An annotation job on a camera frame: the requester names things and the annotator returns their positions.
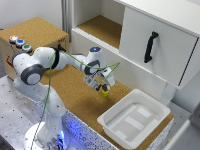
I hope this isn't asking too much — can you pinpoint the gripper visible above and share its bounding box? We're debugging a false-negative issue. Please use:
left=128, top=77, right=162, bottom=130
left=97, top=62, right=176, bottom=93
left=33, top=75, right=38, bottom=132
left=83, top=67, right=117, bottom=89

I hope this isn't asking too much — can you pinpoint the yellow block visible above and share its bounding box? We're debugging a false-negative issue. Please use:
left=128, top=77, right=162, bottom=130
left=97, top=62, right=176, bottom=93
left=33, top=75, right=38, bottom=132
left=101, top=90, right=110, bottom=99

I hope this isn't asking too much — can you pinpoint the white cabinet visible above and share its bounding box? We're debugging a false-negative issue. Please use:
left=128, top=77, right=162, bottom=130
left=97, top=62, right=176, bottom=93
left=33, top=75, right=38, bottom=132
left=70, top=0, right=200, bottom=108

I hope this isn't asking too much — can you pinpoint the white sliding door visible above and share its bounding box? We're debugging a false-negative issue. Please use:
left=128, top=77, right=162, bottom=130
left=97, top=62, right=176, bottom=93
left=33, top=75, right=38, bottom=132
left=118, top=6, right=200, bottom=87

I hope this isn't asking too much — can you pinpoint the white plastic box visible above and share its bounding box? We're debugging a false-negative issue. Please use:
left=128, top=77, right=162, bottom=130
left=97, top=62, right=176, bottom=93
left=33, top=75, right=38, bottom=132
left=96, top=88, right=172, bottom=150

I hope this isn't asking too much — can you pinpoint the green button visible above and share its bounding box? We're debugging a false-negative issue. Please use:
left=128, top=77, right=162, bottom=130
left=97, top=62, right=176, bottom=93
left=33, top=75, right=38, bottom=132
left=21, top=43, right=33, bottom=54

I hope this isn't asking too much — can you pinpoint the blue button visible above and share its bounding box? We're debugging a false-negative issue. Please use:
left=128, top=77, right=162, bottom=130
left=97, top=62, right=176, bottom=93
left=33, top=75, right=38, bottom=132
left=15, top=38, right=26, bottom=48

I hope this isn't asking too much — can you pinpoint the red button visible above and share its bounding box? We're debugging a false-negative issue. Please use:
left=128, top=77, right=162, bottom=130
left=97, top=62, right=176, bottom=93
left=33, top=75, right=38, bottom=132
left=8, top=34, right=19, bottom=44

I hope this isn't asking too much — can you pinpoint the black door handle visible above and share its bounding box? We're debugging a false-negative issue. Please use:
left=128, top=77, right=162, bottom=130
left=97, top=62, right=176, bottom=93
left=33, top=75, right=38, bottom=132
left=143, top=30, right=160, bottom=64

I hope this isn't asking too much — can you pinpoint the green cable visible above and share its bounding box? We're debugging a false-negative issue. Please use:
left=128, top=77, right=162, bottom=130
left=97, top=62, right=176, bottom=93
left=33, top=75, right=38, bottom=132
left=29, top=49, right=122, bottom=150

